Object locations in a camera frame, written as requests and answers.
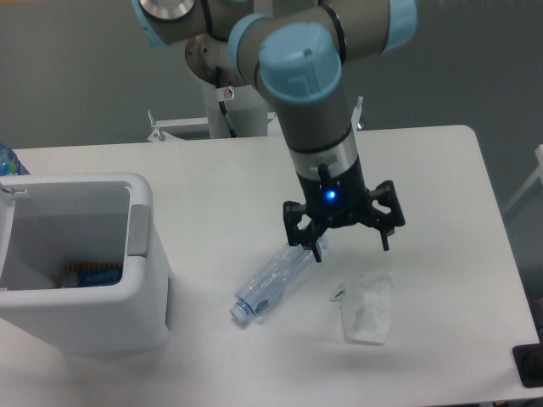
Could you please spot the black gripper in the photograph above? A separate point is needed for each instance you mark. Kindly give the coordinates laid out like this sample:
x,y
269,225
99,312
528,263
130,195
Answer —
x,y
341,200

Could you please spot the white plastic wrapper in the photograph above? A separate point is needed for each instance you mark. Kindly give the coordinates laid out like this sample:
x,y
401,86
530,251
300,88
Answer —
x,y
365,308

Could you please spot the clear crushed plastic bottle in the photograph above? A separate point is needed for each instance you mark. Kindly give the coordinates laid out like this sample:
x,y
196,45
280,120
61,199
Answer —
x,y
289,267

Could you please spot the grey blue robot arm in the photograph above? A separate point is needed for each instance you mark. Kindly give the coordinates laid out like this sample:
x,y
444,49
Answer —
x,y
295,62

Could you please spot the white trash can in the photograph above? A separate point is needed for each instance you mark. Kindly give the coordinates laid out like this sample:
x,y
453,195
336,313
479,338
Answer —
x,y
50,221

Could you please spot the white furniture piece at right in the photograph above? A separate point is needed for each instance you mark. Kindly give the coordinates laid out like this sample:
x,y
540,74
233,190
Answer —
x,y
528,190

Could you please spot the black device at table corner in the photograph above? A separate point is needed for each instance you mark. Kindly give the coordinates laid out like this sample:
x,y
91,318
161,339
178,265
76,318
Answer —
x,y
528,360

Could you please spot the blue snack package in bin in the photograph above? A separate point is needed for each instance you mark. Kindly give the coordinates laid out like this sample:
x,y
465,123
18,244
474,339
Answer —
x,y
89,275

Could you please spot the blue water bottle at edge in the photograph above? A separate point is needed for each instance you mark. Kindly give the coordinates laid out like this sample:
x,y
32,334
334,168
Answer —
x,y
10,163

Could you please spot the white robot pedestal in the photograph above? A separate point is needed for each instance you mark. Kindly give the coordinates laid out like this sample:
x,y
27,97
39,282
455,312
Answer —
x,y
233,107

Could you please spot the white metal base frame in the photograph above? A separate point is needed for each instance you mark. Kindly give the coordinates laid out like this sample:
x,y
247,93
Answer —
x,y
199,128

